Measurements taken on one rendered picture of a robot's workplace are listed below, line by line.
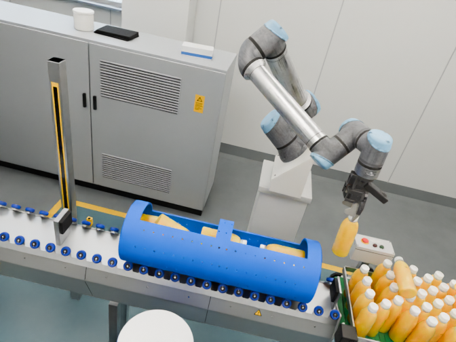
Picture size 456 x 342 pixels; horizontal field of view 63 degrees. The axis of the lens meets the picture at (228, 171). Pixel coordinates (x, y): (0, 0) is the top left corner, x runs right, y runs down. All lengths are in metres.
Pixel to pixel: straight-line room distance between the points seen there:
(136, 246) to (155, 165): 1.75
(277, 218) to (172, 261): 0.90
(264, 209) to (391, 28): 2.42
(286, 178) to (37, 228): 1.33
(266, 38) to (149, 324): 1.25
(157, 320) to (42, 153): 2.58
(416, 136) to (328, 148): 3.12
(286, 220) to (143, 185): 1.61
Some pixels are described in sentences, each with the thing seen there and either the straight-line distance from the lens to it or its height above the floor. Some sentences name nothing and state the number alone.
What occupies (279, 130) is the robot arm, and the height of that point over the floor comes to 1.44.
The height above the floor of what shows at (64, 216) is 1.08.
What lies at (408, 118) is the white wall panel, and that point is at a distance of 4.42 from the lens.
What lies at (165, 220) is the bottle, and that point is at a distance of 1.70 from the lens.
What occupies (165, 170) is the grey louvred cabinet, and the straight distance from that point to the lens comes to 3.33.
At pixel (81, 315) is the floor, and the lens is 2.86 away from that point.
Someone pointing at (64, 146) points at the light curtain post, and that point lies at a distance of 2.08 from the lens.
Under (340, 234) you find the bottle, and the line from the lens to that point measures 1.63.
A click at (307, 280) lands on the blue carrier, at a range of 1.66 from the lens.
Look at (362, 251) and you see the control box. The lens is 2.07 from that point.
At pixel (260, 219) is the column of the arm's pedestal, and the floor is 0.84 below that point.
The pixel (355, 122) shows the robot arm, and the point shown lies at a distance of 1.51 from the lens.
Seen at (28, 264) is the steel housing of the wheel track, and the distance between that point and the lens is 2.04.
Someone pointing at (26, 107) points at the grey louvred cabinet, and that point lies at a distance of 3.67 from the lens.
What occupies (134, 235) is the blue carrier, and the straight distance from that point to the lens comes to 1.65.
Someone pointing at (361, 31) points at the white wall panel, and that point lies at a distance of 4.04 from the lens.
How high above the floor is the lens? 2.34
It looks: 33 degrees down
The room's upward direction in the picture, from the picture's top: 12 degrees clockwise
